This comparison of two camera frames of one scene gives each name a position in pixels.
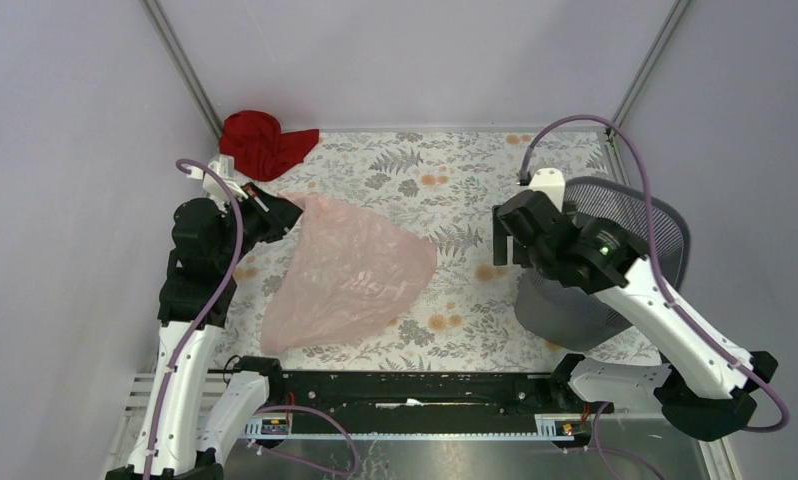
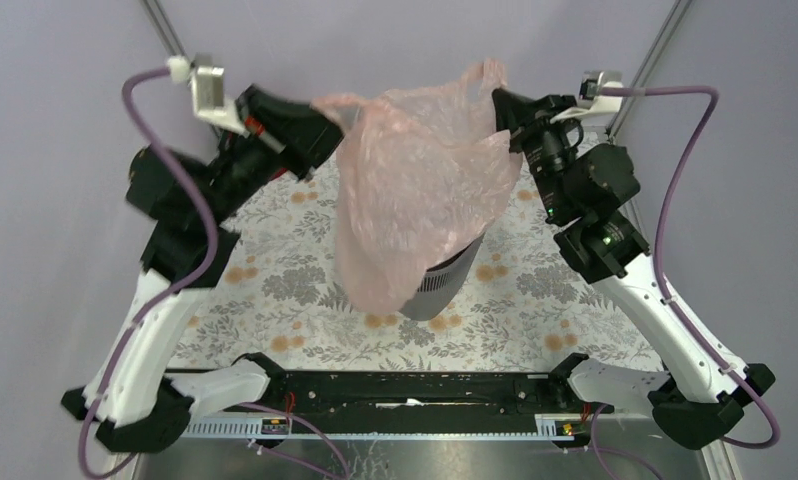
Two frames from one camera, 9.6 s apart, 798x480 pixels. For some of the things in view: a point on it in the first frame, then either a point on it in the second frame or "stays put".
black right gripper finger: x=503 y=248 -> x=513 y=111
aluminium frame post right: x=676 y=13 stays put
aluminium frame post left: x=175 y=50 stays put
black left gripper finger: x=283 y=214 -> x=310 y=138
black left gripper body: x=254 y=217 -> x=261 y=155
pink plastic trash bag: x=349 y=271 -> x=423 y=172
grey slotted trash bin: x=564 y=316 -> x=441 y=285
